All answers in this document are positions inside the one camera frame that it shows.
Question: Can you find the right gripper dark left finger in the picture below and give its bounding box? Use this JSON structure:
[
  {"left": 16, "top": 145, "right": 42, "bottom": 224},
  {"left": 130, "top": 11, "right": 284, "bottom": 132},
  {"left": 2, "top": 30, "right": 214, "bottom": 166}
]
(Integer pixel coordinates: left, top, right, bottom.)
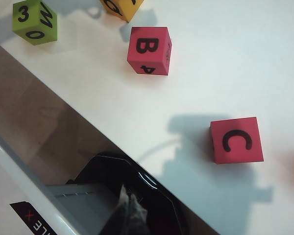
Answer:
[{"left": 101, "top": 185, "right": 132, "bottom": 235}]

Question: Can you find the pink foam block letter C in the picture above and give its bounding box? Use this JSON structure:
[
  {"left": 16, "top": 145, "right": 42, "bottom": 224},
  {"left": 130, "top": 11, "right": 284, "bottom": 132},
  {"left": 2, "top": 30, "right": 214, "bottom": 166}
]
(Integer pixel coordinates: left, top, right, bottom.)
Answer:
[{"left": 209, "top": 117, "right": 265, "bottom": 165}]

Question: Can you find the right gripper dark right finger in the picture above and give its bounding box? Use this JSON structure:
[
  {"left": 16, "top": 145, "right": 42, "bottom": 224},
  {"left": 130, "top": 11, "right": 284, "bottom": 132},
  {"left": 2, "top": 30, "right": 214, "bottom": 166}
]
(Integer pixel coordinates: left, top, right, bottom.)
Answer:
[{"left": 131, "top": 193, "right": 150, "bottom": 235}]

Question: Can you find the pink foam block letter B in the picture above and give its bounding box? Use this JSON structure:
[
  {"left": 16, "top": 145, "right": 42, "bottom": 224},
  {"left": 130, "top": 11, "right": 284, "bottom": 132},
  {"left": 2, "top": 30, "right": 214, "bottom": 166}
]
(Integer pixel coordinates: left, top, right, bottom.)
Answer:
[{"left": 126, "top": 26, "right": 172, "bottom": 76}]

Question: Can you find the green foam block zero print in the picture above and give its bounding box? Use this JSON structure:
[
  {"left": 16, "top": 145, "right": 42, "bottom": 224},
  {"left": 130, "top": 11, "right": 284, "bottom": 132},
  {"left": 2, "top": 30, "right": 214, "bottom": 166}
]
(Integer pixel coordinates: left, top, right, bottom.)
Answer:
[{"left": 12, "top": 0, "right": 58, "bottom": 46}]

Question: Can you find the yellow foam letter block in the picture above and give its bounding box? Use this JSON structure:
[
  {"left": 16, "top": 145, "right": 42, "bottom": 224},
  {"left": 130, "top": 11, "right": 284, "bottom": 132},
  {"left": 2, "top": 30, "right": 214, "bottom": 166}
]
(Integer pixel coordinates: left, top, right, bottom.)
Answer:
[{"left": 99, "top": 0, "right": 145, "bottom": 23}]

